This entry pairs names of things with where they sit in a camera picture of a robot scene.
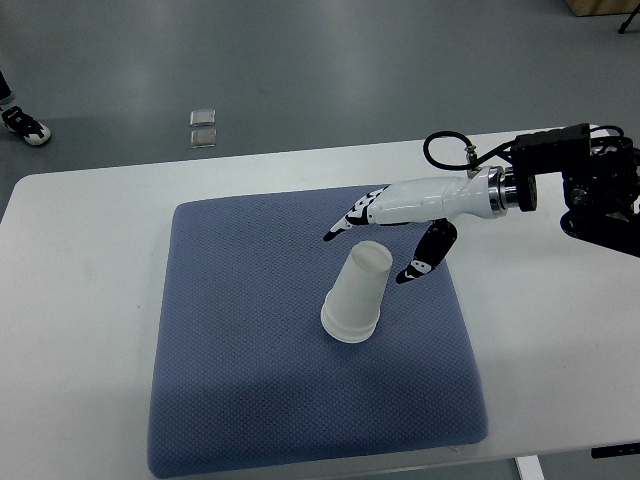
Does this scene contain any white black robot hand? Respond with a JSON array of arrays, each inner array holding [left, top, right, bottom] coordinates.
[[323, 167, 508, 284]]

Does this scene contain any white paper cup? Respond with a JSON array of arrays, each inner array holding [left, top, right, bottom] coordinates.
[[322, 241, 393, 329], [320, 306, 377, 344]]

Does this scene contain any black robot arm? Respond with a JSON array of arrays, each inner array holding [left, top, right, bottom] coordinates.
[[504, 123, 639, 257]]

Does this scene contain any wooden box corner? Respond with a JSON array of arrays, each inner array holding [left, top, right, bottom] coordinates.
[[565, 0, 639, 17]]

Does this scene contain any lower metal floor plate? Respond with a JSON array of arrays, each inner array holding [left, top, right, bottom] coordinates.
[[190, 128, 217, 148]]

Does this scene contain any metal floor plate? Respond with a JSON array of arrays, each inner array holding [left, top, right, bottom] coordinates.
[[189, 109, 216, 127], [190, 128, 217, 148]]

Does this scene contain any black tripod leg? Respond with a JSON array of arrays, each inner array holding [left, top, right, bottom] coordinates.
[[617, 8, 639, 34]]

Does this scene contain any upper metal floor plate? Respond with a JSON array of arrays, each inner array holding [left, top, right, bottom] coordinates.
[[189, 109, 216, 127]]

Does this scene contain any blue grey foam cushion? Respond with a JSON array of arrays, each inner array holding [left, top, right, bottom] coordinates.
[[147, 187, 488, 478]]

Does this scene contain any white table leg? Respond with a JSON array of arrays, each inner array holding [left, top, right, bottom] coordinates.
[[515, 455, 545, 480]]

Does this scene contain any black table control panel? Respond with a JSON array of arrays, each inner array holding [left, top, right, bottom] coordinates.
[[591, 442, 640, 459]]

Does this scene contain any black white sneaker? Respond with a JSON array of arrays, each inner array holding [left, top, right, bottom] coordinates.
[[1, 75, 51, 147]]

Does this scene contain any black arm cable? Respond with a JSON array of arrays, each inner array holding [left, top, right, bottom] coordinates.
[[423, 130, 516, 174]]

